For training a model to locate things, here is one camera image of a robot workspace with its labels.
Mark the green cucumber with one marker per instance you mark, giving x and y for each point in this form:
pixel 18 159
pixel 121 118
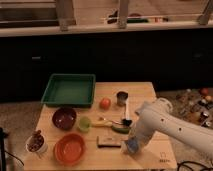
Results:
pixel 122 130

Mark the white mug with contents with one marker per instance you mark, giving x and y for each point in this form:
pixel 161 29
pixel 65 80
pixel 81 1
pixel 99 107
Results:
pixel 36 143

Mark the small metal cup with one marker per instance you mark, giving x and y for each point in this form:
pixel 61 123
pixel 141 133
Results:
pixel 121 98

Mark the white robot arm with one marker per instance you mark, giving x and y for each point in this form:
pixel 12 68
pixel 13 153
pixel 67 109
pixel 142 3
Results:
pixel 156 116

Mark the orange bowl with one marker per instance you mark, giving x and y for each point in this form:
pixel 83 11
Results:
pixel 70 149

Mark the green plastic tray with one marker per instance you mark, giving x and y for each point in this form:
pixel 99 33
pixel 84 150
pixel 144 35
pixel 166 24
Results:
pixel 75 90

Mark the blue sponge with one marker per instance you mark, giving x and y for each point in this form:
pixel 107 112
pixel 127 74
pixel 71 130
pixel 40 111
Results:
pixel 132 145

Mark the white handled black spoon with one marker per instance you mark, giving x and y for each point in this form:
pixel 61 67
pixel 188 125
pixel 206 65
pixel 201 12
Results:
pixel 126 119

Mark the metal spoon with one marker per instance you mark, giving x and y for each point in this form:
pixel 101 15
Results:
pixel 105 119

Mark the red tomato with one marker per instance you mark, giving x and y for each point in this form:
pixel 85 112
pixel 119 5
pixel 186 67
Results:
pixel 105 103

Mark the dark red bowl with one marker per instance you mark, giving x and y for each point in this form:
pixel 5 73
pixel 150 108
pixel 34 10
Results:
pixel 64 118

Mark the green plastic cup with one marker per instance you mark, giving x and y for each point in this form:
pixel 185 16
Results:
pixel 84 124

